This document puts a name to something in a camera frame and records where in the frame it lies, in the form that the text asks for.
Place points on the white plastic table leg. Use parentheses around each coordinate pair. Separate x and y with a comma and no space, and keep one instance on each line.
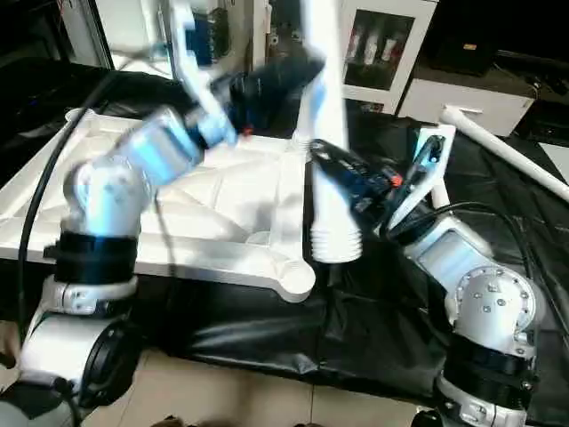
(333,222)
(302,124)
(507,142)
(440,191)

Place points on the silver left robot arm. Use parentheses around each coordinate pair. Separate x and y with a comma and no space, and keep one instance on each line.
(107,196)

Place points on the black work mat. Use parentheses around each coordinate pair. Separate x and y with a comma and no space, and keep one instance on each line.
(267,338)

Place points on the white plastic table top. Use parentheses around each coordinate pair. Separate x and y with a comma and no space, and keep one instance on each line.
(222,205)

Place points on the white glass-door cabinet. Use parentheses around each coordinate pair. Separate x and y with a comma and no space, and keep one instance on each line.
(373,49)

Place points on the white drawer unit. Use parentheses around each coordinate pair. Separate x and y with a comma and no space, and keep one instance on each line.
(471,102)

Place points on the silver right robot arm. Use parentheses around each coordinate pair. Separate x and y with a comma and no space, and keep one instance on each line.
(480,294)

